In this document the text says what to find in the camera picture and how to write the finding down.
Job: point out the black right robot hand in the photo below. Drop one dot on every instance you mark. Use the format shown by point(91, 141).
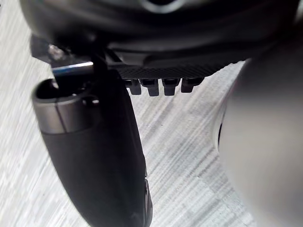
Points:
point(151, 35)

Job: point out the silver robot leg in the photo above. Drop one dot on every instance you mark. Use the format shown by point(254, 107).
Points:
point(265, 142)

